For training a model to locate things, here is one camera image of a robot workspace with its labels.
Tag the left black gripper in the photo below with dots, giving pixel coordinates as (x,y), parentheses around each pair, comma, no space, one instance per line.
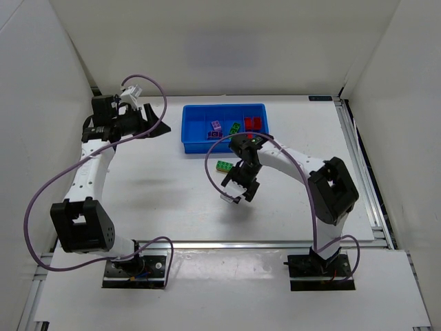
(145,121)

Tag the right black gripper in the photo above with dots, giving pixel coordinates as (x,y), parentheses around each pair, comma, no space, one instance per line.
(241,181)

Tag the purple round lego brick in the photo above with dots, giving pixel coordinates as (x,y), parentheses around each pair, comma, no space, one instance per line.
(212,135)

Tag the red toothed lego brick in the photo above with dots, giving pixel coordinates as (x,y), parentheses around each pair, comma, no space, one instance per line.
(248,124)

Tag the red oval lego brick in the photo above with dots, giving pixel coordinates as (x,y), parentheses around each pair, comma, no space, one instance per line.
(257,124)

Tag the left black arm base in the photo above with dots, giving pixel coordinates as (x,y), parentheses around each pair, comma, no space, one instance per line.
(147,271)

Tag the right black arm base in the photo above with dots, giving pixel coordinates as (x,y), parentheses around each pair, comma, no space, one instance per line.
(306,274)

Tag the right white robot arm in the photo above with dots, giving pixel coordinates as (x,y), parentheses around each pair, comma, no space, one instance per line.
(330,188)

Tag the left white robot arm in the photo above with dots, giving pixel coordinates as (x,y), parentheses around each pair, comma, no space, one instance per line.
(81,222)

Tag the green flat lego plate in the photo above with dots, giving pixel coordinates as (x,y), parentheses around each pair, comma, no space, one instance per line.
(223,166)

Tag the light purple square lego brick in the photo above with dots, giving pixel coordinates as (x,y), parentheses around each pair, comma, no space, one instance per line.
(216,126)

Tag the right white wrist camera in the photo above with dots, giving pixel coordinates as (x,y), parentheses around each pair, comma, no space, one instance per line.
(233,192)

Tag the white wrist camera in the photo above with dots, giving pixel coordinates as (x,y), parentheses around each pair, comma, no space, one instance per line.
(130,96)
(233,192)

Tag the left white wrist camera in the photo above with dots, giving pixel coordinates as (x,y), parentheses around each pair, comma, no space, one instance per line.
(130,96)

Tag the aluminium front rail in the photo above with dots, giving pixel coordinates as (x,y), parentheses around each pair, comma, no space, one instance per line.
(204,245)

